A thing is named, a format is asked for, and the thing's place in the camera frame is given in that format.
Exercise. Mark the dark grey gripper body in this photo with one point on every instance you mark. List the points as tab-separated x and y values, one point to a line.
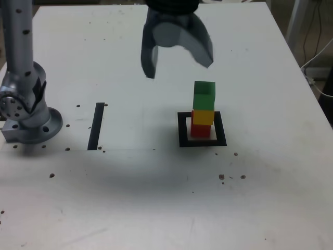
174	18

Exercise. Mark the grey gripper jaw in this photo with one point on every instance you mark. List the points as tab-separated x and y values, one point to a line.
166	35
148	57

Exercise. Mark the green cube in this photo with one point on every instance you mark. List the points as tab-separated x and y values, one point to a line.
204	100

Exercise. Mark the yellow cube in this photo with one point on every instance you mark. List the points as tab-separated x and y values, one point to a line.
204	117

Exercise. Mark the red cube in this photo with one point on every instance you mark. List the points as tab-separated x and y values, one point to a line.
200	131

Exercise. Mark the black tape square outline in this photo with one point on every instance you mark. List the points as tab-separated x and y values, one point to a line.
182	130

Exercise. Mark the black tape strip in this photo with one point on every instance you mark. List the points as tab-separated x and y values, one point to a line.
95	130

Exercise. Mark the white stand post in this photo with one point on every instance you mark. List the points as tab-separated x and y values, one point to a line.
295	20

